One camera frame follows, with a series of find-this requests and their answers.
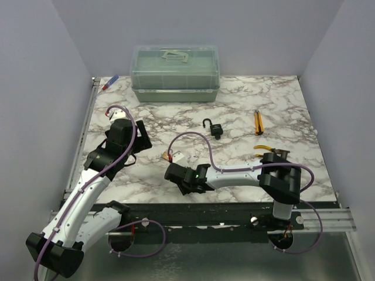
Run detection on black Kaijing padlock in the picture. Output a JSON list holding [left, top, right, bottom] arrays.
[[202, 118, 223, 140]]

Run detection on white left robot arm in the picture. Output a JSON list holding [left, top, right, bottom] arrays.
[[26, 118, 152, 280]]

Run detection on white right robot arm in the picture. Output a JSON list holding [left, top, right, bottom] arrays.
[[164, 153, 301, 229]]

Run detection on small brass padlock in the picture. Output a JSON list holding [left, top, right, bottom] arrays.
[[162, 152, 169, 161]]

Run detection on red blue screwdriver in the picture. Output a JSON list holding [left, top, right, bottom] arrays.
[[101, 74, 119, 91]]

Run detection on green transparent toolbox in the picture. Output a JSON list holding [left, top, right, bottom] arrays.
[[130, 45, 220, 102]]

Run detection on yellow black pliers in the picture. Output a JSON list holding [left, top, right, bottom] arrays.
[[254, 145, 276, 157]]

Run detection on yellow utility knife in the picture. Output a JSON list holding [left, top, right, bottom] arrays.
[[254, 109, 264, 136]]

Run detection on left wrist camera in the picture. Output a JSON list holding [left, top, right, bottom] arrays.
[[107, 108, 127, 124]]

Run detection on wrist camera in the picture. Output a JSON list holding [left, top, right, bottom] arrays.
[[107, 108, 127, 124], [167, 151, 189, 167]]

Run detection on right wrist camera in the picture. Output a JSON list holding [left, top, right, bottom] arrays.
[[167, 151, 189, 167]]

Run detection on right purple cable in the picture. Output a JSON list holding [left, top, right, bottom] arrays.
[[168, 132, 325, 255]]

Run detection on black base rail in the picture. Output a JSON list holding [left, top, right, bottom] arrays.
[[96, 201, 305, 244]]

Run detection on aluminium frame rail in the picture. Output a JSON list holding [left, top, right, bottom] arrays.
[[63, 77, 101, 199]]

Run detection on black T-handle socket wrench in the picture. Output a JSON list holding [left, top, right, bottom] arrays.
[[274, 149, 290, 159]]

